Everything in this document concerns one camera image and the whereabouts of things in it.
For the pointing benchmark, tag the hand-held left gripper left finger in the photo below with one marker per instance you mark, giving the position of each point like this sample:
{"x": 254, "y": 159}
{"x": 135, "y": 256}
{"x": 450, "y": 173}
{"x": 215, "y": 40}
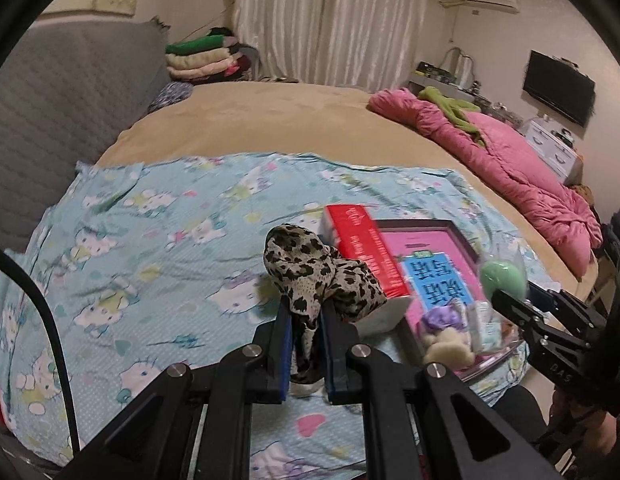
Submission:
{"x": 287, "y": 355}

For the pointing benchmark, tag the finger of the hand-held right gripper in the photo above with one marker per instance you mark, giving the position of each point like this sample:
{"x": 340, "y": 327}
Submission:
{"x": 512, "y": 307}
{"x": 565, "y": 302}

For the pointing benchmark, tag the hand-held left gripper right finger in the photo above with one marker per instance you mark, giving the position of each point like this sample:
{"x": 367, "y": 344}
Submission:
{"x": 332, "y": 360}

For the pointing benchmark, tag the green egg-shaped sponge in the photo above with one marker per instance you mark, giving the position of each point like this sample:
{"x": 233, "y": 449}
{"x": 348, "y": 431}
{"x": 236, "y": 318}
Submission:
{"x": 502, "y": 280}

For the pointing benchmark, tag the clear plastic bag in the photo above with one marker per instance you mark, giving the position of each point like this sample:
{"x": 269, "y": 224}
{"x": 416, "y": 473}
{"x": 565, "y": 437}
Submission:
{"x": 510, "y": 255}

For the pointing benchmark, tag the cream plush toy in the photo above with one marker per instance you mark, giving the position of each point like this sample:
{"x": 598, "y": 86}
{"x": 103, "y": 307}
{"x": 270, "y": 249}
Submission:
{"x": 450, "y": 350}

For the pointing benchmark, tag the leopard print scarf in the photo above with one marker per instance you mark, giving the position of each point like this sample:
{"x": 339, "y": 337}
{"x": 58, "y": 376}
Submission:
{"x": 300, "y": 265}

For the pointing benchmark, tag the dark framed pink box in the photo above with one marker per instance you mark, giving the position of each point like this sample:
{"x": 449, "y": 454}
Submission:
{"x": 430, "y": 245}

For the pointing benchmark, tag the red tissue pack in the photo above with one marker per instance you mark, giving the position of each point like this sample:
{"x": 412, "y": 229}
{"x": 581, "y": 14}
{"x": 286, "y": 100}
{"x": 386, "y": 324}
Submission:
{"x": 365, "y": 245}

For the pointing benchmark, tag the pink quilt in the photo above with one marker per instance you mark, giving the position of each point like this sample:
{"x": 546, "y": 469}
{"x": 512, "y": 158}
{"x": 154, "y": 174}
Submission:
{"x": 515, "y": 170}

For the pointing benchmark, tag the white dresser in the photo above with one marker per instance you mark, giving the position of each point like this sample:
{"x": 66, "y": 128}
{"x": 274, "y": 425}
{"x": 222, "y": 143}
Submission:
{"x": 550, "y": 142}

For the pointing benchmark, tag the blue cartoon cat printed blanket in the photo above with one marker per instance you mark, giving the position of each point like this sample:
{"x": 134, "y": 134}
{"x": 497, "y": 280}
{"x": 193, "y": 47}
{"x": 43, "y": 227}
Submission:
{"x": 165, "y": 240}

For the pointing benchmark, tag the green cloth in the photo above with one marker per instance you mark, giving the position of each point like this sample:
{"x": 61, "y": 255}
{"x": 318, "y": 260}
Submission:
{"x": 450, "y": 107}

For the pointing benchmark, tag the beige bed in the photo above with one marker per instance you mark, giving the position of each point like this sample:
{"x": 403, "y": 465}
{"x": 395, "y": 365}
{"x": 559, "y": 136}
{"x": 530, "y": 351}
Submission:
{"x": 290, "y": 120}

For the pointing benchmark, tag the arched mirror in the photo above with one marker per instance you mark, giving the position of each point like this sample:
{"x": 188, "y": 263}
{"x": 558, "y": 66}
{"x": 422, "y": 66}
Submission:
{"x": 462, "y": 67}

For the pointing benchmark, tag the cluttered vanity table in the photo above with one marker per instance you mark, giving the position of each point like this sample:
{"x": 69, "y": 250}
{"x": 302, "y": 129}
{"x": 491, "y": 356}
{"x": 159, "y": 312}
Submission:
{"x": 430, "y": 76}

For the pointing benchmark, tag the dark floral pillow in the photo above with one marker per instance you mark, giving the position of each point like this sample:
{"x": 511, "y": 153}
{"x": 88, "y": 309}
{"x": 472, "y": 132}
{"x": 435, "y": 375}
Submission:
{"x": 170, "y": 95}

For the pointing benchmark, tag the dark clothes pile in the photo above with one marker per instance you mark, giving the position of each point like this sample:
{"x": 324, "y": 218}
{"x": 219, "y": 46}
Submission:
{"x": 242, "y": 57}

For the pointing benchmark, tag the green folded garment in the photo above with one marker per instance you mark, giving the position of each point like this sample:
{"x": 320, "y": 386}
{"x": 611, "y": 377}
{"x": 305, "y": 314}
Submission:
{"x": 195, "y": 46}

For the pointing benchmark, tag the white curtains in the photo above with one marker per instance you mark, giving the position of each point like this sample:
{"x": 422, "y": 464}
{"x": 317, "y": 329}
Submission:
{"x": 340, "y": 20}

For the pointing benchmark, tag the grey quilted sofa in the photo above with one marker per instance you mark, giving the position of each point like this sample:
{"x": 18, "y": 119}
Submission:
{"x": 55, "y": 110}

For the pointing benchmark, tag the black wall television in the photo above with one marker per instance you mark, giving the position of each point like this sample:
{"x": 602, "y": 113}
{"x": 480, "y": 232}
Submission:
{"x": 557, "y": 85}

